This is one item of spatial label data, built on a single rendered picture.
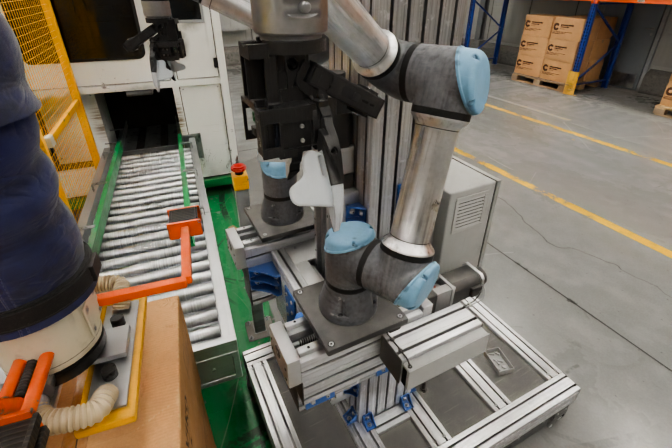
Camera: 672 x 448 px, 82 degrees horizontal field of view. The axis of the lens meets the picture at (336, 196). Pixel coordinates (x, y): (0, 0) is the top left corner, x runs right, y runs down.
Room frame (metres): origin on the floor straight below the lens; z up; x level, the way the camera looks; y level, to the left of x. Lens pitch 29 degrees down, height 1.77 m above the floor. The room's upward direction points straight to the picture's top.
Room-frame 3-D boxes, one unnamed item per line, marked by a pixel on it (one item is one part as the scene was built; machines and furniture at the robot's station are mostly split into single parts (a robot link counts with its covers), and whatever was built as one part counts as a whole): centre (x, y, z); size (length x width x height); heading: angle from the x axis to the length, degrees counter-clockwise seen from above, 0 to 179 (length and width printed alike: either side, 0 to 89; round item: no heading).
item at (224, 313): (2.10, 0.82, 0.50); 2.31 x 0.05 x 0.19; 21
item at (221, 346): (0.89, 0.70, 0.58); 0.70 x 0.03 x 0.06; 111
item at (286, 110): (0.42, 0.05, 1.66); 0.09 x 0.08 x 0.12; 117
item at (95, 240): (2.21, 1.50, 0.60); 1.60 x 0.10 x 0.09; 21
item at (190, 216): (0.91, 0.42, 1.19); 0.09 x 0.08 x 0.05; 110
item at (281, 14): (0.42, 0.04, 1.74); 0.08 x 0.08 x 0.05
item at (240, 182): (1.61, 0.44, 0.50); 0.07 x 0.07 x 1.00; 21
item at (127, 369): (0.57, 0.47, 1.08); 0.34 x 0.10 x 0.05; 20
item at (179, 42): (1.24, 0.51, 1.62); 0.09 x 0.08 x 0.12; 92
